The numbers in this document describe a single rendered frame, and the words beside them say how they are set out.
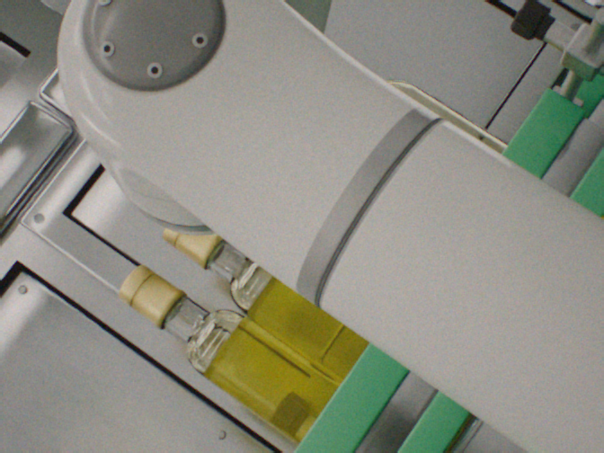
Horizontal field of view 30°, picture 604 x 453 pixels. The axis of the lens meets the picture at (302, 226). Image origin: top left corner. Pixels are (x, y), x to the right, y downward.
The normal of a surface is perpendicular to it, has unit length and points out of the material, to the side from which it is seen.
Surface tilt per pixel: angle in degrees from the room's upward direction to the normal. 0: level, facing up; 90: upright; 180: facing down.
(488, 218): 89
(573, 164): 90
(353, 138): 91
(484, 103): 90
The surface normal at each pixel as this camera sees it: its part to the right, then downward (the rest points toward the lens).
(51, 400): -0.04, -0.24
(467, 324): -0.41, 0.28
